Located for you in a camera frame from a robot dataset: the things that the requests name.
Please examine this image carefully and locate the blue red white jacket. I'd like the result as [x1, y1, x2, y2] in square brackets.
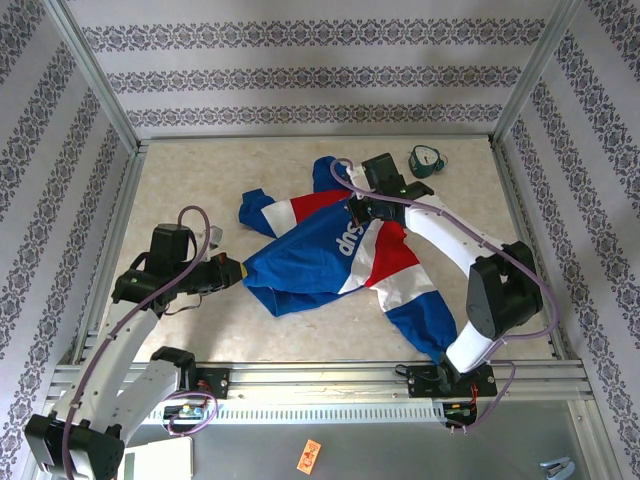
[237, 155, 459, 364]

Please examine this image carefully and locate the blue stapler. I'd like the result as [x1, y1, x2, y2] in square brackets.
[538, 455, 575, 480]

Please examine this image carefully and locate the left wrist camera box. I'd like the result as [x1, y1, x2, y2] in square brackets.
[197, 225, 225, 251]

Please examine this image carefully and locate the small controller board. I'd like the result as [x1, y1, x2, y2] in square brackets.
[443, 401, 477, 420]
[163, 403, 209, 422]

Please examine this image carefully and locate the aluminium mounting rail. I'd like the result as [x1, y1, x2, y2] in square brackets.
[47, 362, 594, 402]

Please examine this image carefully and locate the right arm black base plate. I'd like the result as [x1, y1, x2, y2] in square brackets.
[405, 363, 499, 399]

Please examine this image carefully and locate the green alarm clock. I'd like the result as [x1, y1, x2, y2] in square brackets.
[407, 144, 449, 180]

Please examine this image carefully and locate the white slotted cable duct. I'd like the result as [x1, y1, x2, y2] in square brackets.
[139, 403, 449, 425]

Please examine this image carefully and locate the white flat device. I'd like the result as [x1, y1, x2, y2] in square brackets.
[119, 436, 195, 480]

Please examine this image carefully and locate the aluminium frame post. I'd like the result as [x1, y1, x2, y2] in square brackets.
[491, 0, 586, 147]
[42, 0, 142, 152]

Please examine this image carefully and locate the aluminium side rail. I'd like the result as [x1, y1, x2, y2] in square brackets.
[69, 142, 147, 365]
[491, 139, 572, 362]

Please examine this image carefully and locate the orange small packet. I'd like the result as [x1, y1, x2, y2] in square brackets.
[296, 438, 322, 474]

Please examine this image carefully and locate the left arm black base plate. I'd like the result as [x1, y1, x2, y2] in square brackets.
[192, 367, 231, 401]

